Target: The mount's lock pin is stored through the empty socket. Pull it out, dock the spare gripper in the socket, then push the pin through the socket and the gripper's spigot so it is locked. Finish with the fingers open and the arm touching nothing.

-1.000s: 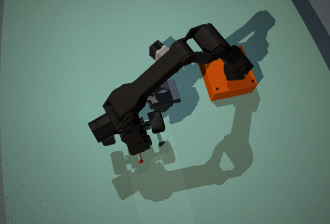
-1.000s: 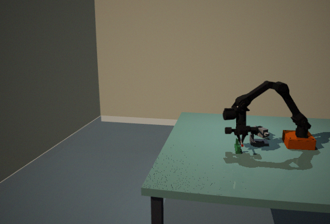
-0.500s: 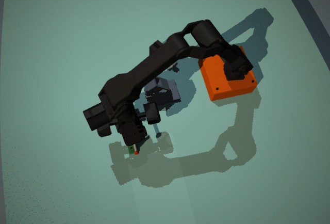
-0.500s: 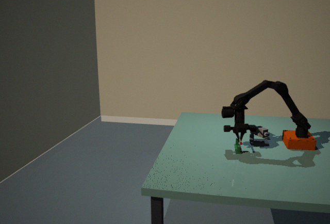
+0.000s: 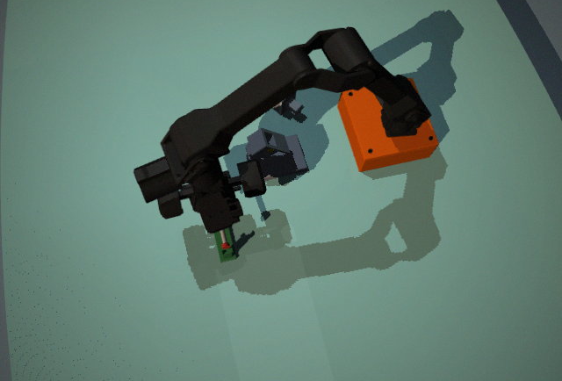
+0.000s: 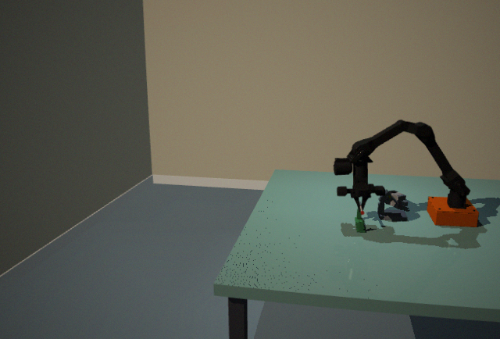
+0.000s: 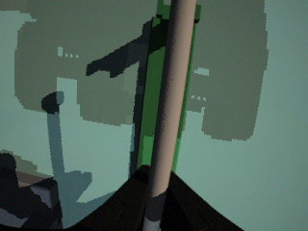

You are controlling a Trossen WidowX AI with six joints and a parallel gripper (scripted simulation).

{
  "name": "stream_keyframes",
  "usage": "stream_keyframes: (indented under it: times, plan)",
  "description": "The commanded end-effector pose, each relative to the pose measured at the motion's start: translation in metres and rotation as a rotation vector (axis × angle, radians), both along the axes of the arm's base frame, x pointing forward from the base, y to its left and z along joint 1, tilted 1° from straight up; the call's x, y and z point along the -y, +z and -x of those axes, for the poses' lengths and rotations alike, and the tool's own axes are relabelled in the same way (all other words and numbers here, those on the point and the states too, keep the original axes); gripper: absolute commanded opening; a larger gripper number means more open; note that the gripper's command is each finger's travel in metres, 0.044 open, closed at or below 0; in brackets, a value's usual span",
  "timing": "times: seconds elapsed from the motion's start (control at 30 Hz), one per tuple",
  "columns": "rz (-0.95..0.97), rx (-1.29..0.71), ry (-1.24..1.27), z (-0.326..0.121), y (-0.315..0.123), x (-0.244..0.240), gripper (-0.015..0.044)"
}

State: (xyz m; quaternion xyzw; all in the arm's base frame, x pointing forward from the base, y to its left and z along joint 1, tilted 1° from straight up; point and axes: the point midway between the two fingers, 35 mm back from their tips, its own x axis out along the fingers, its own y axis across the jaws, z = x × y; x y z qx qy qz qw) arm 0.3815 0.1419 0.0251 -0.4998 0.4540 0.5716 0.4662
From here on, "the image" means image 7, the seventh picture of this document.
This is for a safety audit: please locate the grey pin with red cap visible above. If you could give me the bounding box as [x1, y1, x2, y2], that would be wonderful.
[142, 0, 196, 231]

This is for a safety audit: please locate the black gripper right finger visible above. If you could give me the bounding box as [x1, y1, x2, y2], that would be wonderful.
[161, 170, 245, 231]

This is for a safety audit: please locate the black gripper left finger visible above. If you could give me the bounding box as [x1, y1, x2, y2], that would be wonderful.
[0, 165, 150, 231]

